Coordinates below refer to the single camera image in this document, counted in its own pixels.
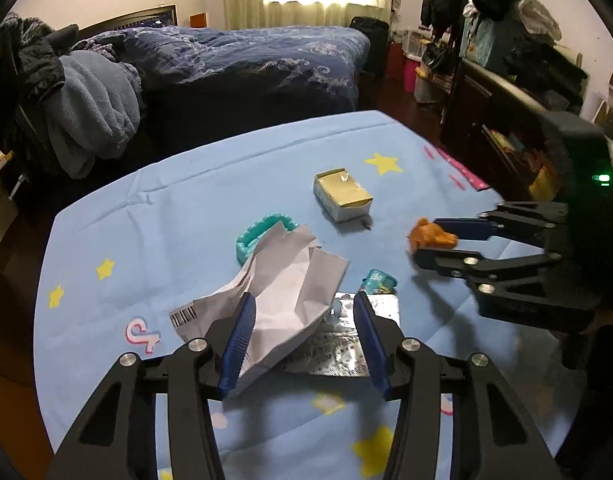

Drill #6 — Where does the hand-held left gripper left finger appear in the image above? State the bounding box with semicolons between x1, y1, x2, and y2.
46;292;258;480

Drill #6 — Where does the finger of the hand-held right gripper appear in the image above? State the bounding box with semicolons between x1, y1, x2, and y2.
434;201;570;261
414;246;602;333

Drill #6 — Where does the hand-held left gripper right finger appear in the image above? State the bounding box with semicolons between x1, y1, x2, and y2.
353;291;562;480

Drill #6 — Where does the orange-brown wrapper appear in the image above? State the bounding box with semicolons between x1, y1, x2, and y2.
407;217;459;253

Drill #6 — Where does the silver foil wrapper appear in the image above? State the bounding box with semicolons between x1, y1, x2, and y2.
281;292;401;378

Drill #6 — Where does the white paper wrapper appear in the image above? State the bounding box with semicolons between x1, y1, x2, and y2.
170;225;351;400

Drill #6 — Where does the small teal wrapper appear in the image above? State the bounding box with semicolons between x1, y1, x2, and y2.
359;269;398;295

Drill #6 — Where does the dark wooden cabinet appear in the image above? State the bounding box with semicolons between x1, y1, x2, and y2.
439;57;567;206

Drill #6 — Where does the yellow and white carton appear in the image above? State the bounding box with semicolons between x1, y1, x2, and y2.
313;169;373;224

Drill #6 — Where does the light blue star tablecloth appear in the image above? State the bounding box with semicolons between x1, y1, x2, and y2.
34;109;587;480

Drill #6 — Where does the dark clothes pile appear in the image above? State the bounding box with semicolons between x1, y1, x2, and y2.
504;35;587;111

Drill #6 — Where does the pink bin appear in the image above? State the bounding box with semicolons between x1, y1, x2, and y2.
403;57;422;95

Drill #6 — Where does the red box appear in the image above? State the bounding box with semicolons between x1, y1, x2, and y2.
387;42;407;81

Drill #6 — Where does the teal bag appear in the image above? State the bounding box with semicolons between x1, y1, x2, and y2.
459;15;507;68

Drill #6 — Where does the white plastic drawer box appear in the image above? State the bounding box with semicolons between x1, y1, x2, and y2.
401;30;432;58

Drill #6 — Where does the black suitcase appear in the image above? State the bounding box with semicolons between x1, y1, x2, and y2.
349;16;390;78

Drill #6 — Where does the white cloth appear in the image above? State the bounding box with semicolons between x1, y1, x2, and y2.
517;0;562;41

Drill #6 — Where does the dark wooden bed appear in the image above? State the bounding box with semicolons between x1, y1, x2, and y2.
74;4;372;136

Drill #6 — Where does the dark nightstand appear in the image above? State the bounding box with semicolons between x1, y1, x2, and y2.
0;145;24;271

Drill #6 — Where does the grey-blue fleece blanket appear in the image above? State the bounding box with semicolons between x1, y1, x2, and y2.
44;51;143;179

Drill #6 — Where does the blue patterned duvet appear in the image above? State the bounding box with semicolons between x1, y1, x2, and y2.
89;25;371;86

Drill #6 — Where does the black puffer jacket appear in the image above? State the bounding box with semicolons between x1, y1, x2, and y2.
16;24;80;101

